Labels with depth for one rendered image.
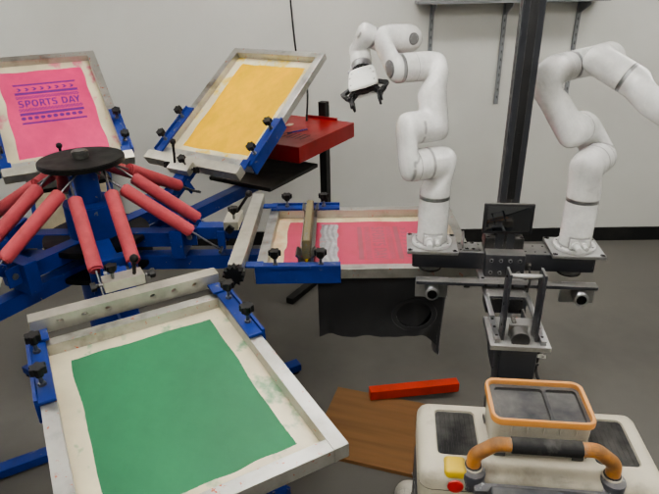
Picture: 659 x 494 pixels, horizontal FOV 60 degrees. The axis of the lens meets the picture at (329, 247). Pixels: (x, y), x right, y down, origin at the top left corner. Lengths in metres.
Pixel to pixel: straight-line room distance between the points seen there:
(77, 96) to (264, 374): 2.18
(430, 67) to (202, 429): 1.18
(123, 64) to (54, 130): 1.28
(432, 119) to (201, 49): 2.69
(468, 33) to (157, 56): 2.11
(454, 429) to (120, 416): 0.82
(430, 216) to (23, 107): 2.25
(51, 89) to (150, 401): 2.20
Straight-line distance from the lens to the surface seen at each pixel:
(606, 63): 1.75
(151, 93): 4.32
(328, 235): 2.31
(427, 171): 1.70
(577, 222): 1.86
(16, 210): 2.28
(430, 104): 1.72
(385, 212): 2.50
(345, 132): 3.44
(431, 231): 1.79
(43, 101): 3.35
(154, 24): 4.24
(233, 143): 2.82
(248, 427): 1.43
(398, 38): 1.82
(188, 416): 1.49
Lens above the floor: 1.93
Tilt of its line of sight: 26 degrees down
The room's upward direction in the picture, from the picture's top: 1 degrees counter-clockwise
